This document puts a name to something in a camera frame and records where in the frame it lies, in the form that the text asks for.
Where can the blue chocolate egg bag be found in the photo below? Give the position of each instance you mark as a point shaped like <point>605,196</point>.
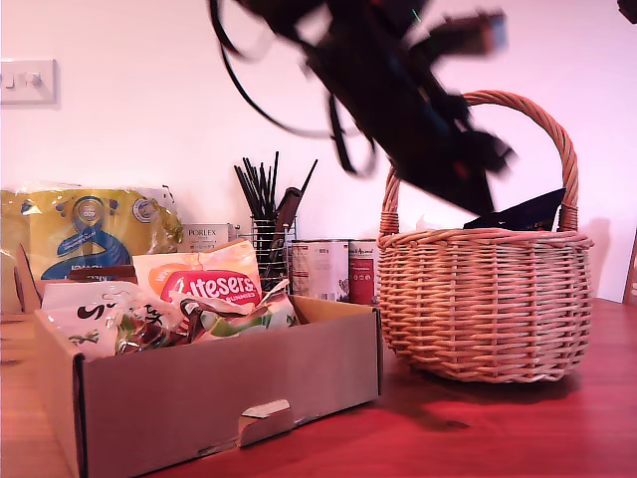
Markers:
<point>527,214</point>

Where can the yellow kitchen towel pack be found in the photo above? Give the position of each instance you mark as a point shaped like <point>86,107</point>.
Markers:
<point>89,234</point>

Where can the brown cardboard box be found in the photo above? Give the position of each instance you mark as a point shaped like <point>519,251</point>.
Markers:
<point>224,388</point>

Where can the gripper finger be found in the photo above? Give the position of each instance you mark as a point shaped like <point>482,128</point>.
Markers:
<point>458,174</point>

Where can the white Porlex box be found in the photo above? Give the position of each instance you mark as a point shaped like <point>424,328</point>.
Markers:
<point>204,234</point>

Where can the white tissue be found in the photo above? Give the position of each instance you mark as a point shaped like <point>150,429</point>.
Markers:
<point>428,225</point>

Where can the black chopstick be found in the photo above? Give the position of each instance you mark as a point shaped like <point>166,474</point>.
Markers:
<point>308,174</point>
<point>275,184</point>
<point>256,185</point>
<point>247,191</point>

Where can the woven wicker basket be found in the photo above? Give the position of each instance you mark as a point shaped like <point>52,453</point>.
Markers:
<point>483,318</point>

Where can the red label tin can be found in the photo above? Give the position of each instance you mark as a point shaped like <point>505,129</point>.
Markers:
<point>363,274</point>

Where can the white label tin can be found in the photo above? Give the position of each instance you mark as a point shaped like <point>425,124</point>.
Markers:
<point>323,269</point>

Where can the white light switch plate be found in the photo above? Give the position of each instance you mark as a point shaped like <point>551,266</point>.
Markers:
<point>30,82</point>

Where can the Maltesers mini bunnies bag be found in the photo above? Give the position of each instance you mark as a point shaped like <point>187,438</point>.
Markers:
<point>214,289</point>

